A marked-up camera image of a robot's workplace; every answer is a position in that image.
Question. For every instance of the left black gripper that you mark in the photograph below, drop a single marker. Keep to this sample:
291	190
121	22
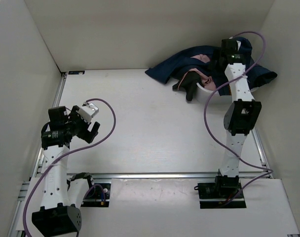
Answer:
87	137

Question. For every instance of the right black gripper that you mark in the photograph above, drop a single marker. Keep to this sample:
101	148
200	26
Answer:
216	56

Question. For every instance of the navy blue denim trousers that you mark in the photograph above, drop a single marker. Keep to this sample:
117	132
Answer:
177	65

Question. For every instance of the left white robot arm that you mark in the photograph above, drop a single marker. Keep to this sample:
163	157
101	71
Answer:
59	212

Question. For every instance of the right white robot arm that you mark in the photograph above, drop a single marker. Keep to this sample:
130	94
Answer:
239	119

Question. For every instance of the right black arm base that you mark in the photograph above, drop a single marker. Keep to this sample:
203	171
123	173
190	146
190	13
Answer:
210	198

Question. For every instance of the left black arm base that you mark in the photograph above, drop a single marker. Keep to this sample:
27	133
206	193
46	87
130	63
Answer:
95	192

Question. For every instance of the black garment with pink stripe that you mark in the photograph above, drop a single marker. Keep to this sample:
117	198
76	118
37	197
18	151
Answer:
188	83

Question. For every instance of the white plastic laundry basket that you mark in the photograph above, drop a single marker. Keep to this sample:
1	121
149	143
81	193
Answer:
211	95

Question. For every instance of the blue label sticker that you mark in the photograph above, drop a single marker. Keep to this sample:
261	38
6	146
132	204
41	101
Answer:
76	72

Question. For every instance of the white front panel board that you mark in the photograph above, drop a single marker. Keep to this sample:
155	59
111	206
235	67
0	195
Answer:
171	208

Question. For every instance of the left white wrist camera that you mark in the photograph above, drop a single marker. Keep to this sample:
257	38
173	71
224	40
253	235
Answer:
88	111

